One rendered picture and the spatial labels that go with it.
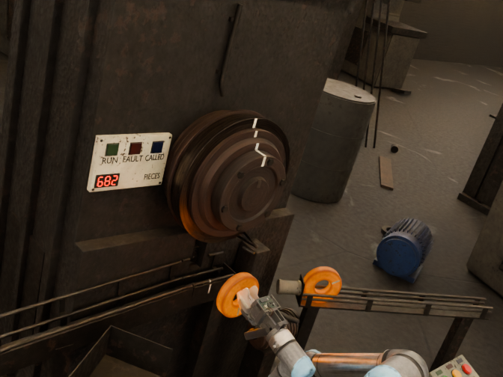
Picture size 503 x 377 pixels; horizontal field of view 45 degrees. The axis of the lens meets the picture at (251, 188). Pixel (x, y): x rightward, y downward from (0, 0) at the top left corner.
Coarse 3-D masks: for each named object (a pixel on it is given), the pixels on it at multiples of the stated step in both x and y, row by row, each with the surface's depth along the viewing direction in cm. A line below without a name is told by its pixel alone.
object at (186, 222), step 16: (208, 128) 192; (224, 128) 189; (240, 128) 193; (256, 128) 198; (272, 128) 203; (192, 144) 191; (208, 144) 187; (288, 144) 213; (192, 160) 187; (288, 160) 217; (176, 176) 192; (192, 176) 189; (176, 192) 193; (176, 208) 197; (192, 224) 200; (208, 240) 209; (224, 240) 215
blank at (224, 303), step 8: (240, 272) 196; (232, 280) 193; (240, 280) 193; (248, 280) 195; (256, 280) 198; (224, 288) 192; (232, 288) 192; (240, 288) 194; (248, 288) 197; (224, 296) 191; (232, 296) 193; (216, 304) 195; (224, 304) 193; (232, 304) 195; (224, 312) 194; (232, 312) 197; (240, 312) 200
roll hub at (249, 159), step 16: (240, 160) 191; (256, 160) 192; (224, 176) 190; (256, 176) 197; (272, 176) 203; (224, 192) 190; (240, 192) 195; (256, 192) 199; (272, 192) 207; (240, 208) 200; (256, 208) 202; (272, 208) 210; (224, 224) 197; (256, 224) 208
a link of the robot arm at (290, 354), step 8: (288, 344) 180; (296, 344) 181; (280, 352) 180; (288, 352) 179; (296, 352) 179; (304, 352) 181; (280, 360) 181; (288, 360) 178; (296, 360) 178; (304, 360) 178; (280, 368) 181; (288, 368) 178; (296, 368) 177; (304, 368) 176; (312, 368) 177; (288, 376) 180; (296, 376) 176; (304, 376) 176
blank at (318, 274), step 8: (312, 272) 237; (320, 272) 236; (328, 272) 236; (336, 272) 238; (304, 280) 238; (312, 280) 237; (320, 280) 237; (328, 280) 238; (336, 280) 239; (312, 288) 238; (328, 288) 241; (336, 288) 240
